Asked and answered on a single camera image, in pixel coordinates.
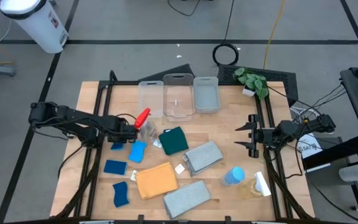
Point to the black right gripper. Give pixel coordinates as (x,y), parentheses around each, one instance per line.
(254,137)

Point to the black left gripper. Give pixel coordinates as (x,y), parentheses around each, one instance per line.
(126,130)

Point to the small blue sponge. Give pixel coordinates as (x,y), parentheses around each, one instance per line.
(117,146)

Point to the red trigger clear spray bottle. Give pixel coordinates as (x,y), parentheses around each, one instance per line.
(142,118)

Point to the light blue wavy sponge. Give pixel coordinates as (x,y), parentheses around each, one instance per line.
(137,152)

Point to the dark blue rectangular sponge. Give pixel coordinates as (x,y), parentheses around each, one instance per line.
(115,167)

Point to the light blue capped bottle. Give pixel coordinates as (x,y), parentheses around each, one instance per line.
(235,175)

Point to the grey cloth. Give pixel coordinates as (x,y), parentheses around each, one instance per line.
(203,157)
(186,199)

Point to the dark green cloth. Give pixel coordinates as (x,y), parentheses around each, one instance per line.
(173,140)

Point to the white spray bottle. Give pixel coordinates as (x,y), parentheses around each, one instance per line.
(261,183)

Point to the orange cloth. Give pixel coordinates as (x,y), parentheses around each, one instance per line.
(156,180)

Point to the dark blue wavy sponge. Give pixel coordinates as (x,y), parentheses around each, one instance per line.
(121,194)

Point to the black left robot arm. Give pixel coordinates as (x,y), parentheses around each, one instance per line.
(73,116)

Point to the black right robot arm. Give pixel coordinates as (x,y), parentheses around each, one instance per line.
(309,124)

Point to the small clear plastic bin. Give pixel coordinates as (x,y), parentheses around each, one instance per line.
(151,99)

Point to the green plant in white pot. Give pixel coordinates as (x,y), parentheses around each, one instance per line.
(253,82)

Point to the right clear plastic bin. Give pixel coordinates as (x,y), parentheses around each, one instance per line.
(207,96)

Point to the white printed paper sheet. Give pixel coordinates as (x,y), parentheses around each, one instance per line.
(309,147)

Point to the black perforated panel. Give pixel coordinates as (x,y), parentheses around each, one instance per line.
(278,76)

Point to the large clear plastic bin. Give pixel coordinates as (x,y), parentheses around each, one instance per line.
(182,90)

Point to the white paper roll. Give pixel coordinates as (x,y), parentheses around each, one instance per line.
(353,173)

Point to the white trash can black rim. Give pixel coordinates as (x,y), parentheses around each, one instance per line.
(39,28)

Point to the black aluminium table frame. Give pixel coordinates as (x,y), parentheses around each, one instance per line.
(104,84)

